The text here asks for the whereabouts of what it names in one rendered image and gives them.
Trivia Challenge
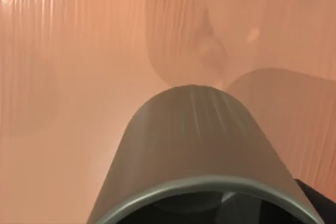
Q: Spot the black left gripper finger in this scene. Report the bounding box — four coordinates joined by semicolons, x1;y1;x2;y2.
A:
293;178;336;224

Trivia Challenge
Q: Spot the grey cup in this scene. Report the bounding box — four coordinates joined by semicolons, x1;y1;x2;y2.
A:
86;84;325;224

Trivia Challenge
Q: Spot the salmon-coloured box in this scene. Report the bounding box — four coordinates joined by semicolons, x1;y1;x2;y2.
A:
0;0;336;224

